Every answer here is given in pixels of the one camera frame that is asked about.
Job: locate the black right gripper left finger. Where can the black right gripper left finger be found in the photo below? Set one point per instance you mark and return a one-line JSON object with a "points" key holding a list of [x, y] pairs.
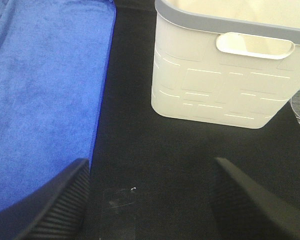
{"points": [[53, 212]]}

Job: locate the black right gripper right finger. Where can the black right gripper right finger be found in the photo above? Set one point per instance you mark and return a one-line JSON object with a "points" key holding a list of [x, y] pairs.
{"points": [[245, 210]]}

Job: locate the blue microfibre towel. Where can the blue microfibre towel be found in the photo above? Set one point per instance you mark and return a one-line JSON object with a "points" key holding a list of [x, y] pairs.
{"points": [[54, 56]]}

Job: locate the clear tape strip right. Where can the clear tape strip right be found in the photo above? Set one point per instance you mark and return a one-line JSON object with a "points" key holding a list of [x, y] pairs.
{"points": [[118, 214]]}

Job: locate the black table cloth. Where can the black table cloth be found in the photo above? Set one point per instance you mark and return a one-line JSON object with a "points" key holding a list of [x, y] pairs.
{"points": [[169, 161]]}

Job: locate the cream plastic basket grey rim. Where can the cream plastic basket grey rim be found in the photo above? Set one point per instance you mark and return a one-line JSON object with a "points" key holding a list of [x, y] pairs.
{"points": [[228, 62]]}

